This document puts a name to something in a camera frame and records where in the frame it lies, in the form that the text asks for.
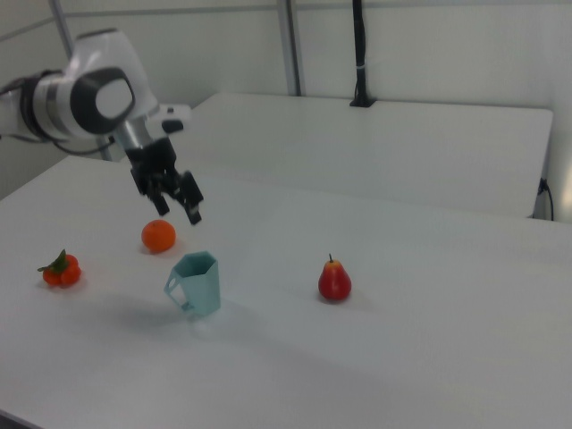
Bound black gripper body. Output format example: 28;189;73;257
123;136;189;200

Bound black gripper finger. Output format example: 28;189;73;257
148;184;172;217
179;171;205;226

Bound teal hexagonal plastic mug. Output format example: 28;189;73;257
163;250;223;318

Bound orange toy fruit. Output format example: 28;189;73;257
140;218;178;255

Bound tangerine cluster with green leaves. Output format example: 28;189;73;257
37;248;83;289

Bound red toy pear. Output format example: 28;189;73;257
317;252;353;302

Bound white side table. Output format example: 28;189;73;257
177;91;555;221

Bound black camera stand pole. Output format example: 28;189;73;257
349;0;378;109

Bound black power cable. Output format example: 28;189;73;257
536;177;556;223

